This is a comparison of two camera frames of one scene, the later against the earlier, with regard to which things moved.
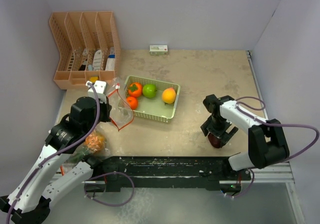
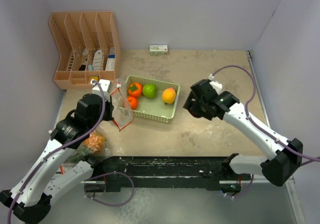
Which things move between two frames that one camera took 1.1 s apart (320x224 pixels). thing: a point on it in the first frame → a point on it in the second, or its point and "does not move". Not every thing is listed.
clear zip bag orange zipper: x=96 y=145 does not move
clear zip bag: x=122 y=112 does not move
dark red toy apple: x=215 y=141 → x=195 y=114
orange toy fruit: x=135 y=89 does not move
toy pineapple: x=94 y=143 does not move
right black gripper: x=209 y=125 → x=195 y=107
